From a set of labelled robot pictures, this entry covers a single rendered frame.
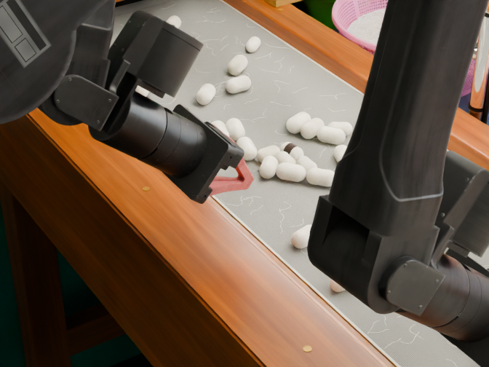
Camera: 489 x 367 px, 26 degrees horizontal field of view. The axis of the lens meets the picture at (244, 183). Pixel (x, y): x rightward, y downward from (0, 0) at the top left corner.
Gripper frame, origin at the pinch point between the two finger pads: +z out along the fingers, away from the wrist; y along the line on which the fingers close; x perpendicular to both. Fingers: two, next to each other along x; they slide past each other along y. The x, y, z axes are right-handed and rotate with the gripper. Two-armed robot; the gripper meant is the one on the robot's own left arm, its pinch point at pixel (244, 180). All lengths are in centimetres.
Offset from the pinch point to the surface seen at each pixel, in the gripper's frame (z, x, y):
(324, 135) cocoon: 18.9, -7.7, 11.9
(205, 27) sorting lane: 23, -10, 49
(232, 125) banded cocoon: 11.8, -2.2, 19.3
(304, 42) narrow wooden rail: 27.5, -16.1, 33.5
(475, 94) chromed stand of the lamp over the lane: 30.3, -22.3, 4.9
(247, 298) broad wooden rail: -0.8, 8.6, -10.4
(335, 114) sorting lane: 24.1, -10.3, 17.3
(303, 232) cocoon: 7.9, 1.5, -3.9
